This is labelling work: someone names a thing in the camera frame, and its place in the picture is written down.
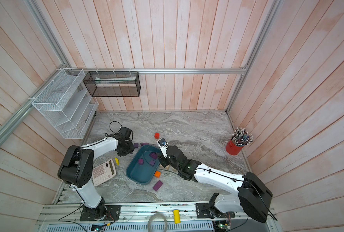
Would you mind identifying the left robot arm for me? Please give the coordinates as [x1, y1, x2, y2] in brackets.
[57, 127, 134, 221]

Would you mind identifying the teal plastic storage bin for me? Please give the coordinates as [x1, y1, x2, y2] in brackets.
[126, 145, 162, 185]

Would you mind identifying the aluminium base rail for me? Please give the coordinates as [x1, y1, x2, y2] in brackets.
[33, 201, 282, 232]

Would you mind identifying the large purple rectangular brick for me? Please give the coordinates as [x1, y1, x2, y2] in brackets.
[153, 180, 163, 191]

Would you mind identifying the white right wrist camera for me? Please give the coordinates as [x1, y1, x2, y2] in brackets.
[157, 138, 168, 158]

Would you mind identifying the yellow cylinder roll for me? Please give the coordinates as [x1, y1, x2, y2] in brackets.
[173, 209, 181, 224]

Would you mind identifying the grey tape ring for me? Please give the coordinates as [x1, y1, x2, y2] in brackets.
[147, 213, 168, 232]

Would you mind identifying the orange cube brick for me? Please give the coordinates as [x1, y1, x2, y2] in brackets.
[154, 171, 161, 178]

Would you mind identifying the black wire mesh basket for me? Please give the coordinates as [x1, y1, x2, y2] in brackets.
[84, 71, 141, 97]

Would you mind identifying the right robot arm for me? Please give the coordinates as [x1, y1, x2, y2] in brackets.
[158, 142, 273, 223]

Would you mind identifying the red pen holder cup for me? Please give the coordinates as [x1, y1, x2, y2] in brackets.
[226, 128, 254, 156]

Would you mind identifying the white desk calculator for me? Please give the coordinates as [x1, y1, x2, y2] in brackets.
[92, 159, 116, 187]

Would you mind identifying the white wire mesh shelf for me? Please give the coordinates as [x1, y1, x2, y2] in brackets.
[32, 68, 98, 139]

